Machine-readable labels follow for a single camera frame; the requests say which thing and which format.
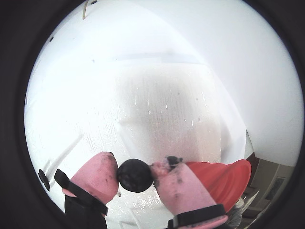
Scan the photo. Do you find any pink foam gripper finger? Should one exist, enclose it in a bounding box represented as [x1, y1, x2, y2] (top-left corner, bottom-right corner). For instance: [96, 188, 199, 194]
[53, 151, 120, 229]
[150, 155, 230, 229]

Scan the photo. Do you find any red ribbed cup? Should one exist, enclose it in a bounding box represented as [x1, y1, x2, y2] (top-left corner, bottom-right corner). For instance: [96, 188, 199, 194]
[184, 159, 252, 213]

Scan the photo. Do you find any white pipe cleaner stem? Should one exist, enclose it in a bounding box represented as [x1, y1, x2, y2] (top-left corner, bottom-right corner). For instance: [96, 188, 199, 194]
[46, 133, 84, 178]

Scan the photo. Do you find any person in grey sweater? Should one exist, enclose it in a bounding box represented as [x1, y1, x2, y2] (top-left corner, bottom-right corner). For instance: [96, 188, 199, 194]
[228, 198, 245, 227]

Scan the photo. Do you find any white foam board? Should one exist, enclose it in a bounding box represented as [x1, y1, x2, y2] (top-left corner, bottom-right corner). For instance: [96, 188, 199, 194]
[25, 52, 254, 229]

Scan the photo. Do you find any thin tan stick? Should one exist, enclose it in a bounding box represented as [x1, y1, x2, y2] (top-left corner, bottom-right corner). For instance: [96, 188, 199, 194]
[81, 0, 88, 20]

